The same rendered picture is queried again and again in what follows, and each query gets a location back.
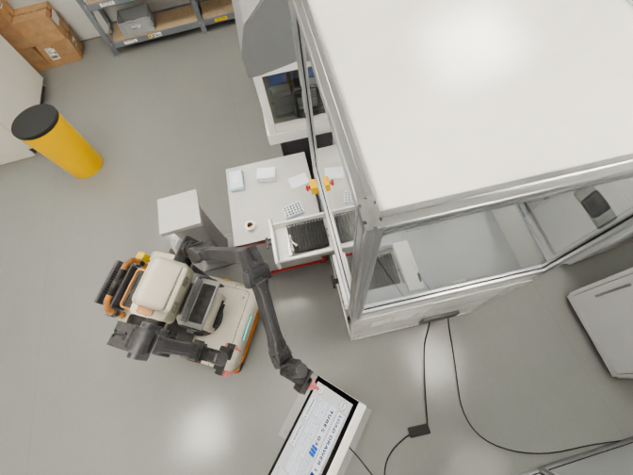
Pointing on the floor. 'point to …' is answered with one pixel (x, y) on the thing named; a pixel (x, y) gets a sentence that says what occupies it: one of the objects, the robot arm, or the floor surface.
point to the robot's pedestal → (191, 223)
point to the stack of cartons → (40, 35)
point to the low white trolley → (269, 204)
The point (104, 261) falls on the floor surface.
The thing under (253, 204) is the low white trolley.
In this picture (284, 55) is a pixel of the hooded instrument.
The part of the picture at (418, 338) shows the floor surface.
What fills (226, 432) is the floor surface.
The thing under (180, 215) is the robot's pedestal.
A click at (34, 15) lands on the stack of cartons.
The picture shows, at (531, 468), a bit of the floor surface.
